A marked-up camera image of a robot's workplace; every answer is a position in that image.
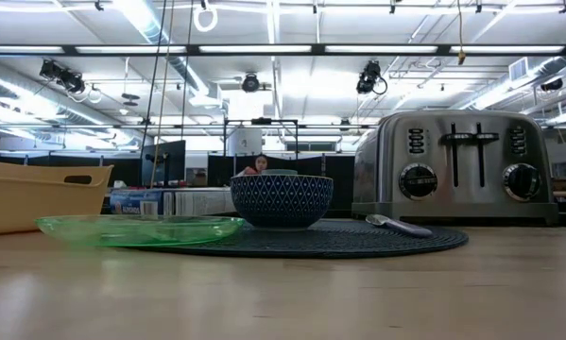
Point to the yellow blue patterned bowl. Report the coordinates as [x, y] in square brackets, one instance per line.
[282, 198]

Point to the honey oats cereal box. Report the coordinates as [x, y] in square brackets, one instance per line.
[193, 203]

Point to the green glass plate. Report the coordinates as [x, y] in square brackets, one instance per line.
[136, 231]

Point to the person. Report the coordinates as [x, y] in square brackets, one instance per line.
[260, 164]

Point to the white cylindrical tank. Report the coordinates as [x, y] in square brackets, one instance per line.
[245, 141]

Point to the dark blue round placemat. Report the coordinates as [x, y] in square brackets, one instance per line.
[358, 241]

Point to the black computer monitor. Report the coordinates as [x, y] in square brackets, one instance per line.
[169, 160]

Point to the silver four-slot toaster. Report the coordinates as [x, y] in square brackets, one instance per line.
[471, 208]

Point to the yellow plastic bin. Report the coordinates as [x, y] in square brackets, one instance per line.
[27, 198]

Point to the black partition wall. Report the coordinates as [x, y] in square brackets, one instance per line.
[339, 179]

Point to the black hanging camera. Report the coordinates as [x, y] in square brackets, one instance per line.
[70, 82]
[368, 78]
[250, 83]

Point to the black frame bar with lights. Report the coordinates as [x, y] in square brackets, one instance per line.
[318, 49]

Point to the silver ventilation duct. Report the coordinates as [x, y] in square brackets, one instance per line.
[145, 23]

